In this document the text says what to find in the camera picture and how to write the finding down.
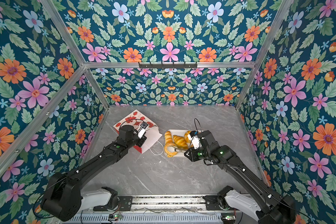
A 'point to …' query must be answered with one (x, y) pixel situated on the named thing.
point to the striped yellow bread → (179, 142)
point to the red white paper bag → (134, 119)
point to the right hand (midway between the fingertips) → (185, 152)
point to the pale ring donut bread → (170, 154)
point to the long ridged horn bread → (168, 137)
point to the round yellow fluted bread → (185, 136)
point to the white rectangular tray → (179, 132)
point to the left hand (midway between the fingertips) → (145, 128)
